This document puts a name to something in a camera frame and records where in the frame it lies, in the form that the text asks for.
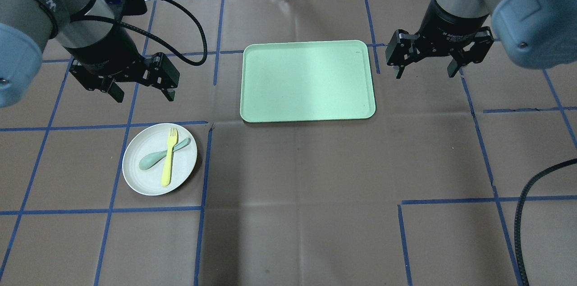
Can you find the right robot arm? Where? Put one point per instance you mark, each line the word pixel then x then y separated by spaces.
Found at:
pixel 535 34

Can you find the yellow plastic fork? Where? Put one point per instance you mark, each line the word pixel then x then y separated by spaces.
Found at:
pixel 172 140

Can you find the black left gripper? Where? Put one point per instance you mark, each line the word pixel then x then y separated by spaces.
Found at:
pixel 107 56

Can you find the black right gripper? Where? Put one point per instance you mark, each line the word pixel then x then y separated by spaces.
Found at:
pixel 451 24

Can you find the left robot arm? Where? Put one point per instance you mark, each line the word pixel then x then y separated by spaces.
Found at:
pixel 93 32

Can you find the teal plastic spoon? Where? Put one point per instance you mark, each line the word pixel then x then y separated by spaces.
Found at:
pixel 151 159

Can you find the white round plate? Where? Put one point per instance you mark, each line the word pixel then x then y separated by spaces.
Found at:
pixel 152 139

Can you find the light green tray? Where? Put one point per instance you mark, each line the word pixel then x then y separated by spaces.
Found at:
pixel 306 81

